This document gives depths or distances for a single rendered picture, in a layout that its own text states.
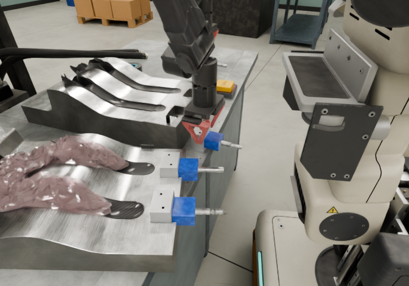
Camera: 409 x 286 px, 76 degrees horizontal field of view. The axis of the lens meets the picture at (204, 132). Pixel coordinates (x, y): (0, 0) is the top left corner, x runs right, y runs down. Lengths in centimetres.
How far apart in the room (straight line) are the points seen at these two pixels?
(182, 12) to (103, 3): 513
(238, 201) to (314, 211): 102
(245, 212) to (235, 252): 25
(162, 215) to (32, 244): 20
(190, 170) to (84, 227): 21
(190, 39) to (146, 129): 28
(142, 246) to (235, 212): 115
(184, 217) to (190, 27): 33
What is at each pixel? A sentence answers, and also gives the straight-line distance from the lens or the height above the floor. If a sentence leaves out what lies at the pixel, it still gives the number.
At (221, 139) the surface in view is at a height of 84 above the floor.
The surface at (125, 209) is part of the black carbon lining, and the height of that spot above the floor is 85.
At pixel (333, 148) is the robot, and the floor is 96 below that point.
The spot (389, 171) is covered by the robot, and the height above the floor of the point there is 90.
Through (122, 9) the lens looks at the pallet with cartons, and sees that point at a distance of 538.
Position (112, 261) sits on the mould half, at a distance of 49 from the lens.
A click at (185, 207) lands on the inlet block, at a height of 87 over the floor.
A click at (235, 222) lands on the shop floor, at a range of 154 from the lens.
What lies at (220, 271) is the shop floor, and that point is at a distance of 140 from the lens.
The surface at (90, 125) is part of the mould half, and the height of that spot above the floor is 84.
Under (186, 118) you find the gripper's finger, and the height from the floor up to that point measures 92.
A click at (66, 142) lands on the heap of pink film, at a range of 59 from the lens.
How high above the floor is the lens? 125
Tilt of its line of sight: 36 degrees down
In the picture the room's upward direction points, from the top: straight up
